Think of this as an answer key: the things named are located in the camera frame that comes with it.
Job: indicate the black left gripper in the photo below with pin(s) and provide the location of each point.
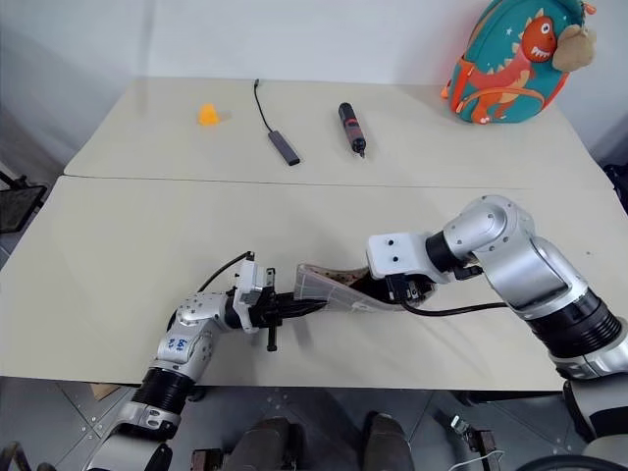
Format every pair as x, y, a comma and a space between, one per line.
272, 309

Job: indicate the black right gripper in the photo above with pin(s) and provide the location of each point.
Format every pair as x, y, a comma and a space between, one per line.
407, 288

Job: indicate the clear plastic bag with contents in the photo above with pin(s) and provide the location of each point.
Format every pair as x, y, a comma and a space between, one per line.
338, 292

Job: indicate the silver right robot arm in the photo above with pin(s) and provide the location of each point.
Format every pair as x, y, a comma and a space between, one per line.
535, 275

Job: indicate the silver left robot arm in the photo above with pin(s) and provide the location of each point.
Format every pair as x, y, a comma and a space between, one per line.
184, 343

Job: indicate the dark rounded shape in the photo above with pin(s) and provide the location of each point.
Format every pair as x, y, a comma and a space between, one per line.
267, 444
387, 441

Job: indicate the small black white connector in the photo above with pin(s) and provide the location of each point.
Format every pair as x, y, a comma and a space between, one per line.
463, 427

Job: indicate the black red electric screwdriver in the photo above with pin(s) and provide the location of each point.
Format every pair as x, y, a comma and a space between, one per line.
352, 128

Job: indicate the small orange plastic object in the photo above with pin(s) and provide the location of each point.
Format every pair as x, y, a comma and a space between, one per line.
208, 116

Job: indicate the brown cardboard piece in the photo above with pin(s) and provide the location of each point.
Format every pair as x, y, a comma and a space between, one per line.
104, 391

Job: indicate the teal dinosaur backpack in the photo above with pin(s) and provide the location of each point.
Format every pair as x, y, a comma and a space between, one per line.
505, 78

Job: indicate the dark object beside table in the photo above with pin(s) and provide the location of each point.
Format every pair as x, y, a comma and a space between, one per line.
619, 189

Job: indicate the brown plush toy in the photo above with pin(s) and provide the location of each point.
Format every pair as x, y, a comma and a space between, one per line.
574, 46

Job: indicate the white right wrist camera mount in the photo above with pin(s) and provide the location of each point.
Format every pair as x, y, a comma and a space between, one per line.
397, 252

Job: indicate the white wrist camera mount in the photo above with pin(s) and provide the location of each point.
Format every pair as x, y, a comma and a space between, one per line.
397, 252
250, 279

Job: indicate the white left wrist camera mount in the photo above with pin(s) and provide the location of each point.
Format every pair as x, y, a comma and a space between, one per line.
250, 279

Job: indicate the black metal frame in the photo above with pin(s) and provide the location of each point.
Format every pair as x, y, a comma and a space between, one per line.
19, 201

